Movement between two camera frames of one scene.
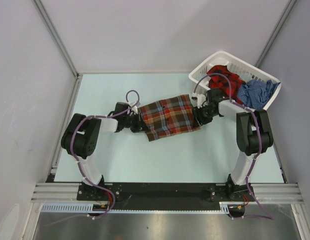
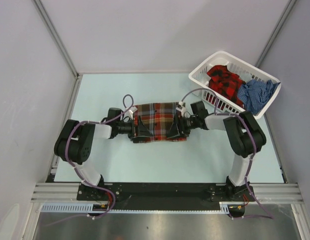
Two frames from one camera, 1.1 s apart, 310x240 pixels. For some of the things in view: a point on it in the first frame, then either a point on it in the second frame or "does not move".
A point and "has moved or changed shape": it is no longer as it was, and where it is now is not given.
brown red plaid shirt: x=168 y=116 has moved or changed shape
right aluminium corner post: x=290 y=5 does not move
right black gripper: x=197 y=112 to x=174 y=131
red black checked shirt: x=220 y=82 does not move
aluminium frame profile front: x=57 y=193 does not move
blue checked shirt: x=256 y=94 does not move
